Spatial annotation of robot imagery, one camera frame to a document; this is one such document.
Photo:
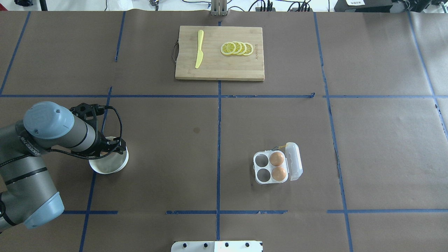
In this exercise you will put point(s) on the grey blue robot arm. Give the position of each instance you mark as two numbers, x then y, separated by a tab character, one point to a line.
31	197

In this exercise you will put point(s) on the grey metal camera post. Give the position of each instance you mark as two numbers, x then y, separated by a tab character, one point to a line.
219	7

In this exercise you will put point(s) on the lemon slice front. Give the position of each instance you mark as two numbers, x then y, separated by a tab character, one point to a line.
228	48

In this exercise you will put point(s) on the black box on desk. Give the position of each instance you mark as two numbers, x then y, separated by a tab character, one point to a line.
363	6

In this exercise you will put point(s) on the brown egg upper in box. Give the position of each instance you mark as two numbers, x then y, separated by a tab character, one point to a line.
277	158

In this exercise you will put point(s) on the brown egg in box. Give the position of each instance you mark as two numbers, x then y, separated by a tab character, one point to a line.
277	158
279	174

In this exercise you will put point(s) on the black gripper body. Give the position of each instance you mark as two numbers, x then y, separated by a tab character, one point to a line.
104	144

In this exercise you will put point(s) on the bamboo cutting board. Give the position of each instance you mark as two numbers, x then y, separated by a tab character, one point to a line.
215	65

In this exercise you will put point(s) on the yellow plastic knife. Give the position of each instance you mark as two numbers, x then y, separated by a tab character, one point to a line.
200	54

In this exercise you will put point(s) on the lemon slice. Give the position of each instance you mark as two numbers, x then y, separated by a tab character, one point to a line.
242	49
248	49
228	48
237	47

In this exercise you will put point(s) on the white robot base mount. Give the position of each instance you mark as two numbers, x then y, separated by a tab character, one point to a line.
218	246

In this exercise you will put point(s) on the brown egg lower in box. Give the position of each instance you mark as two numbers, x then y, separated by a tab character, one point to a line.
279	174

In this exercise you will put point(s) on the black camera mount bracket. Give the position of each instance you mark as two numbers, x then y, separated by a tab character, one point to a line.
88	113

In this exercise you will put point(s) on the white bowl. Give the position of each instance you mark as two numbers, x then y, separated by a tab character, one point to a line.
113	163

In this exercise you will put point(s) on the clear plastic egg box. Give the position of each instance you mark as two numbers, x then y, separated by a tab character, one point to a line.
263	168

